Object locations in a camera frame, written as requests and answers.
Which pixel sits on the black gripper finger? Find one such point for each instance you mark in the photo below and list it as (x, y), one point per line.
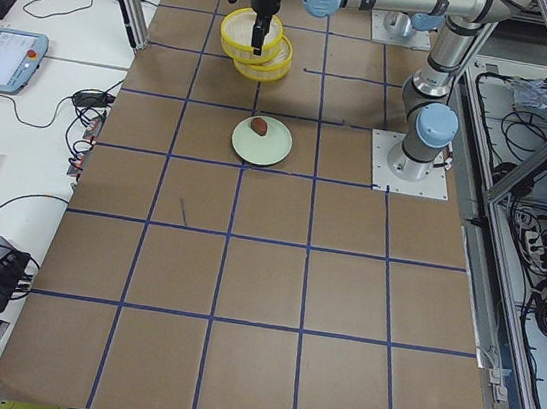
(260, 29)

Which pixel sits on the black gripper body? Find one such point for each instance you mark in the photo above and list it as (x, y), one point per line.
(264, 3)

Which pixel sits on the yellow bamboo steamer top layer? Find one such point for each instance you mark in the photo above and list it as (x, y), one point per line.
(236, 32)

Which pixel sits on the yellow bamboo steamer layer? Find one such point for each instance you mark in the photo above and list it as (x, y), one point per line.
(236, 32)
(272, 70)

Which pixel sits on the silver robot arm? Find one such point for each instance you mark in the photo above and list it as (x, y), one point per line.
(432, 124)

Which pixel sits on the yellow bamboo steamer bottom layer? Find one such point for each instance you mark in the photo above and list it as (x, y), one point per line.
(272, 70)

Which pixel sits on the brown steamed bun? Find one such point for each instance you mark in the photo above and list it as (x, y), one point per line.
(259, 126)

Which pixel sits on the light green round plate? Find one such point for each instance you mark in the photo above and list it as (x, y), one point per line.
(265, 150)

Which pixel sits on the black power adapter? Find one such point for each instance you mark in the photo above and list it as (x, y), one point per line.
(89, 99)

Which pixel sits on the blue teach pendant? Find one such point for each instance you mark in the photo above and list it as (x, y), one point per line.
(21, 54)

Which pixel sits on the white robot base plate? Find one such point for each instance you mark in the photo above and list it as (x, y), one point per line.
(394, 172)

